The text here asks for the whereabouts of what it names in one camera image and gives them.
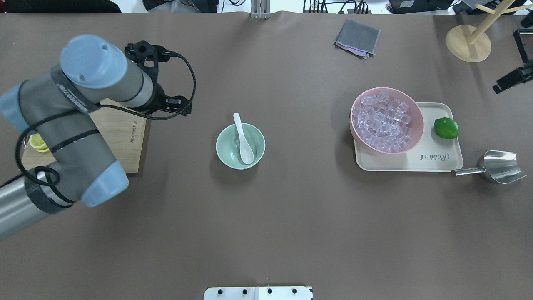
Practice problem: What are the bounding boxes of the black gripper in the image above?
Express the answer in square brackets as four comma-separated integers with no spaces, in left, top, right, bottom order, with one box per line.
[124,40,192,116]

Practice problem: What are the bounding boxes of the white ceramic spoon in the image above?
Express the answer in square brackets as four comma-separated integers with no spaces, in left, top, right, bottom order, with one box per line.
[233,112,255,165]

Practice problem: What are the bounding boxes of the clear ice cubes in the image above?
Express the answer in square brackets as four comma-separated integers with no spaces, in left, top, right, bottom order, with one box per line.
[351,91,413,153]

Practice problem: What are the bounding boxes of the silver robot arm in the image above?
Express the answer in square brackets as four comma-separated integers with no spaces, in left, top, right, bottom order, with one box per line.
[1,35,196,239]

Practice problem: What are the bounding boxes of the mint green bowl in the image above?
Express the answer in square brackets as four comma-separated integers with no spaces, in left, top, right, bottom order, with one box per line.
[215,123,265,170]

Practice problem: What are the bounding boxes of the stainless steel ice scoop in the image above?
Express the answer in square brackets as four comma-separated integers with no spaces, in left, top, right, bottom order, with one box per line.
[451,150,527,184]

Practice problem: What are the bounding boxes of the pink bowl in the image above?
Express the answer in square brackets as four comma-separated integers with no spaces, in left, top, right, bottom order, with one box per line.
[349,87,425,154]

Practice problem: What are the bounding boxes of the black tray at edge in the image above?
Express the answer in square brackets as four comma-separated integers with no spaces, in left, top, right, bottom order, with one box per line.
[513,28,533,63]

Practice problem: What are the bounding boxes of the wooden cutting board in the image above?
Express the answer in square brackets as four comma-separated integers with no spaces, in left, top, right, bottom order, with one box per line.
[22,108,147,173]

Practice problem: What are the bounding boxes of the wooden cup tree stand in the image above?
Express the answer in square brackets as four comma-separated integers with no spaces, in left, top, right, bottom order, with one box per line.
[445,0,533,63]

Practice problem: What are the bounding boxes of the green lime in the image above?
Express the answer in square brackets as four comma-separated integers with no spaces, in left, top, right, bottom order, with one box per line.
[433,117,459,139]

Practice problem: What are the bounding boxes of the beige serving tray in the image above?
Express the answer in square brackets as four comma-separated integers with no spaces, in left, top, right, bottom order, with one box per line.
[354,102,463,173]

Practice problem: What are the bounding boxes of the bottom lemon slice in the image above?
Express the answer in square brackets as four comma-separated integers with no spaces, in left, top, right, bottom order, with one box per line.
[35,147,51,153]

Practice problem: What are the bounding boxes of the grey folded cloth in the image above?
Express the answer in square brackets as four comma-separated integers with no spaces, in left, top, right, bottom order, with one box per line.
[333,19,381,59]

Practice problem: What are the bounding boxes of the aluminium frame post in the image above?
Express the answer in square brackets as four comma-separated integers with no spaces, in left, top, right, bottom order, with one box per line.
[251,0,271,20]

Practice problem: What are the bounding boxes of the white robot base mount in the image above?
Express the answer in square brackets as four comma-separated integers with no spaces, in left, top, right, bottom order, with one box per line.
[203,285,314,300]

